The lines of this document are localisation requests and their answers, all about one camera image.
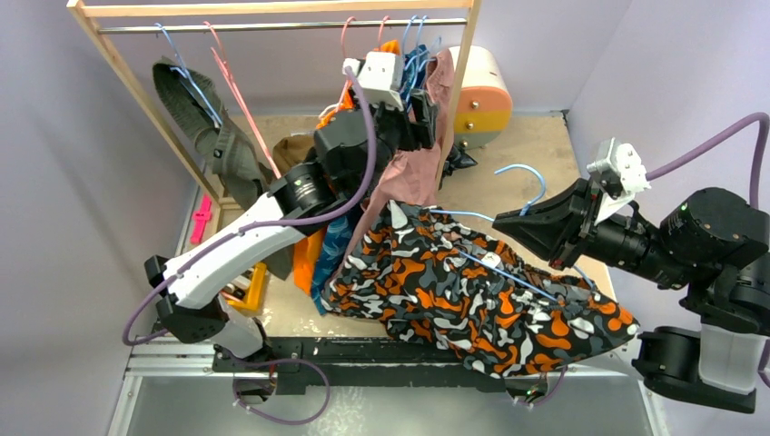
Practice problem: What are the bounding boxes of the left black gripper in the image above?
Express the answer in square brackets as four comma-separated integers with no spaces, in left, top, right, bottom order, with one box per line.
[351,84,438,200]

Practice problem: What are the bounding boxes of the blue wire hanger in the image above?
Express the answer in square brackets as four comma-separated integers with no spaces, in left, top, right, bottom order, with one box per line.
[154,23,222,128]
[429,163,599,303]

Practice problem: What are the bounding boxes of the camouflage orange black shorts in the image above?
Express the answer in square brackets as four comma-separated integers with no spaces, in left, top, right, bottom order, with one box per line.
[320,201,640,378]

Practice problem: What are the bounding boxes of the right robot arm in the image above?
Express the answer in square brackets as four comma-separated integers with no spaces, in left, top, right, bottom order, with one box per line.
[493,179,769,414]

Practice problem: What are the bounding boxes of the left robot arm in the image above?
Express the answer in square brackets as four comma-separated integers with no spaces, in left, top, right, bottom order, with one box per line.
[146,90,439,372]

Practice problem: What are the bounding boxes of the pink shorts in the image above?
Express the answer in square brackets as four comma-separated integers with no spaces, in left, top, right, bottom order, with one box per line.
[344,49,455,257]

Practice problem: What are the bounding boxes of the blue patterned shorts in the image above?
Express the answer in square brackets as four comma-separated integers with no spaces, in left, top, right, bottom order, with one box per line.
[310,43,431,317]

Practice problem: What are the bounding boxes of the blue hanger holding pink shorts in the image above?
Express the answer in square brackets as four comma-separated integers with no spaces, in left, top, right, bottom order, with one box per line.
[409,15,442,91]

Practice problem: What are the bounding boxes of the pink hanger holding orange shorts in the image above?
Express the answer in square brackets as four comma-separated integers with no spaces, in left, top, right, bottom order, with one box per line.
[319,15,362,127]

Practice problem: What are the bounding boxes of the brown shorts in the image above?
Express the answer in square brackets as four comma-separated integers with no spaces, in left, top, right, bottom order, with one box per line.
[271,134,314,175]

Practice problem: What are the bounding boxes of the olive green shorts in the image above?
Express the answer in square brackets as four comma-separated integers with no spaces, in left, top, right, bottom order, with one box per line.
[151,58,296,281]

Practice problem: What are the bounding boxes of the dark patterned cloth on floor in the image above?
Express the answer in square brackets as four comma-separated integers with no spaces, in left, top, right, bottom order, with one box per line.
[441,145,478,179]

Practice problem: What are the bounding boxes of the white orange yellow drawer cabinet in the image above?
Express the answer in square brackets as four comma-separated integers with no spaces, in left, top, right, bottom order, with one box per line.
[454,45,513,149]

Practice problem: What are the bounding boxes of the metal hanging rod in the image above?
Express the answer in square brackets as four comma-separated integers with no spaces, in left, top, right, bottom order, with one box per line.
[97,17,468,35]

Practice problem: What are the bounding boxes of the pink plastic tool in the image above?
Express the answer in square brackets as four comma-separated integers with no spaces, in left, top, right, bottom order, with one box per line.
[189,194,212,244]

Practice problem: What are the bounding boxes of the yellow plastic bin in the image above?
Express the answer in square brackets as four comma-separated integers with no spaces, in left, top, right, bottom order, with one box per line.
[220,263,269,313]

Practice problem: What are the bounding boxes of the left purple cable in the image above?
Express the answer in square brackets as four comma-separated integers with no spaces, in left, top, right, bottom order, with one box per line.
[122,64,379,348]

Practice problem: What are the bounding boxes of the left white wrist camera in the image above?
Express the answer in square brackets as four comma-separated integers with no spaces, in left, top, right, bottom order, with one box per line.
[342,51,404,111]

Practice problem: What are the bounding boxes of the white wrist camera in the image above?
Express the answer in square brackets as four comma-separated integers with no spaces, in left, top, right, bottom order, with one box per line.
[587,137,651,223]
[342,51,404,111]

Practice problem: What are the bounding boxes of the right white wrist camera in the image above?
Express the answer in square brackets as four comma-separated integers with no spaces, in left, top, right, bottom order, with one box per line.
[587,137,651,223]

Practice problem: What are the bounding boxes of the pink wire hanger left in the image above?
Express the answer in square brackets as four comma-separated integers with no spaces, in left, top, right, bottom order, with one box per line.
[202,21,281,178]

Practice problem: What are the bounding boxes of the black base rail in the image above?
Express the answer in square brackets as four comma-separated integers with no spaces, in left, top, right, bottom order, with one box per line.
[210,335,569,397]

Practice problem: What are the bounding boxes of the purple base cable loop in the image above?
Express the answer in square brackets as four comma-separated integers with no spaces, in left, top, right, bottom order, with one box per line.
[232,358,332,428]

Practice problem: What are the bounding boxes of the wooden clothes rack frame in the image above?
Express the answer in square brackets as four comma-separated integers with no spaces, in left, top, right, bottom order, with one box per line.
[66,1,481,231]

